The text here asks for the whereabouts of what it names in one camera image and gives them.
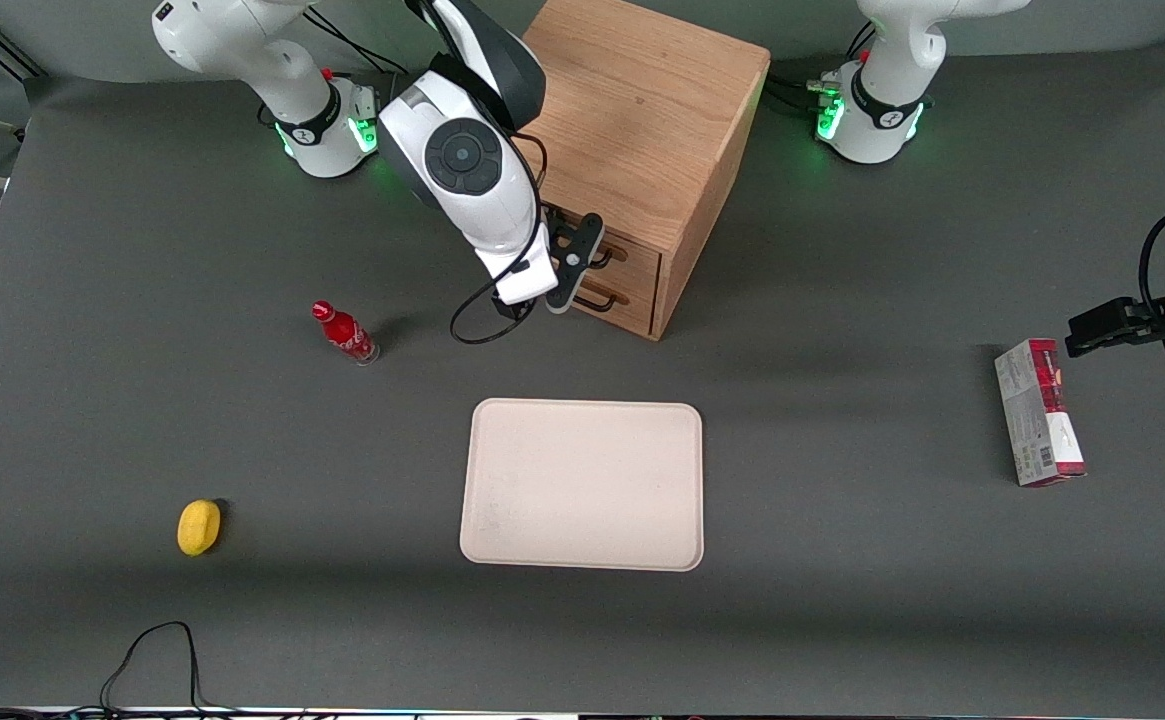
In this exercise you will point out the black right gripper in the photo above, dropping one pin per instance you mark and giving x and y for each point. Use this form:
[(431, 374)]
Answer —
[(508, 308)]

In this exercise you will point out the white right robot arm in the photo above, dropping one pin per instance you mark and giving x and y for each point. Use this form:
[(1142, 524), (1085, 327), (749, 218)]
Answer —
[(462, 190)]

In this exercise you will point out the oak wooden drawer cabinet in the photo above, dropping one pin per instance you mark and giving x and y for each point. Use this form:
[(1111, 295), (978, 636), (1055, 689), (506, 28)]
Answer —
[(652, 100)]

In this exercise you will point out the grey and red carton box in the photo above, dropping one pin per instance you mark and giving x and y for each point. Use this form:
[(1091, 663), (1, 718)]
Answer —
[(1037, 415)]

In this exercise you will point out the beige rectangular tray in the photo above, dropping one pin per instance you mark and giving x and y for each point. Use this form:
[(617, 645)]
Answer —
[(582, 485)]

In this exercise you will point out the red soda bottle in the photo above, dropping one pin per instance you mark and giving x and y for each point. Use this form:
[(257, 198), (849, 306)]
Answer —
[(347, 335)]

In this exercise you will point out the yellow lemon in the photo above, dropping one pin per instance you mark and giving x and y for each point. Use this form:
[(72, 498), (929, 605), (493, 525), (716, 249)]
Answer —
[(199, 527)]

